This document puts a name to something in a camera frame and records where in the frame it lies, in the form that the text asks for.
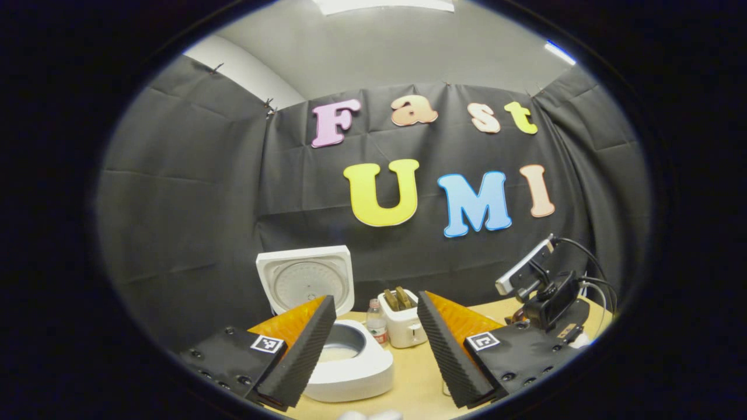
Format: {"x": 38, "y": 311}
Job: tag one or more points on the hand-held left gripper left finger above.
{"x": 306, "y": 356}

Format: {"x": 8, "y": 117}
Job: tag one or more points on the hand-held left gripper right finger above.
{"x": 446, "y": 356}

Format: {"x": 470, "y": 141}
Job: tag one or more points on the white rice cooker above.
{"x": 362, "y": 373}

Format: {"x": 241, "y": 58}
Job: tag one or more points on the cream rectangular tray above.
{"x": 446, "y": 389}

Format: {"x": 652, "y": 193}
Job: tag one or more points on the white toaster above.
{"x": 405, "y": 329}

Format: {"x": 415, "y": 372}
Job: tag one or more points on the brown bread slice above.
{"x": 404, "y": 296}
{"x": 391, "y": 299}

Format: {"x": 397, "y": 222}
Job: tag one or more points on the clear bottle with red label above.
{"x": 377, "y": 326}

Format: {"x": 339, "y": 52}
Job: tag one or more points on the black backdrop cloth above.
{"x": 187, "y": 233}

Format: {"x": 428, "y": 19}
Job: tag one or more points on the small ceiling light panel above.
{"x": 559, "y": 52}

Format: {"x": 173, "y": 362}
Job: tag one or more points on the long ceiling light panel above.
{"x": 385, "y": 4}

